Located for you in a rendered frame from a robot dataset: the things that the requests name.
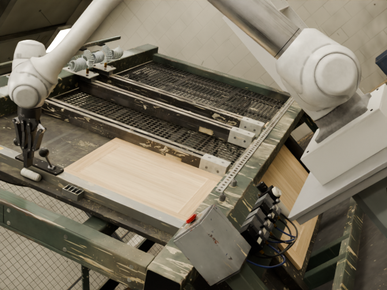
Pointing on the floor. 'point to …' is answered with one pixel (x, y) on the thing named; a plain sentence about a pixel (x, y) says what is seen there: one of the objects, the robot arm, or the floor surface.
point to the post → (246, 280)
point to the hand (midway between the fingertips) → (28, 157)
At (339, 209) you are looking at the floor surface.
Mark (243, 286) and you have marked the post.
